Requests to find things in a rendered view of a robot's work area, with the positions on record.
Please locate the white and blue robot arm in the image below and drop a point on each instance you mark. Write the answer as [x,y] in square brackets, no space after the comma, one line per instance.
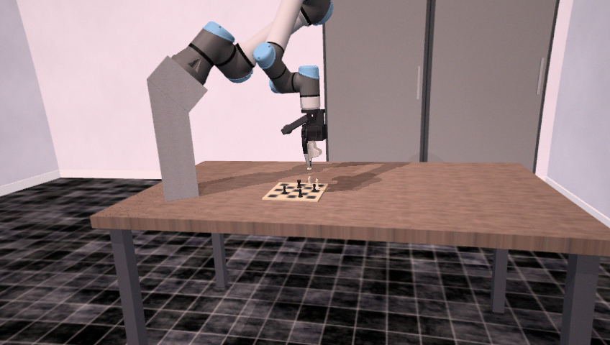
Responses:
[213,45]

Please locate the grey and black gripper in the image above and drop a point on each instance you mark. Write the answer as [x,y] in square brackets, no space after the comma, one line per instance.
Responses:
[313,131]

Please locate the black and cream chessboard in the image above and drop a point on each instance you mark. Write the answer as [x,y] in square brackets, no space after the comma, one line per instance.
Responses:
[276,193]

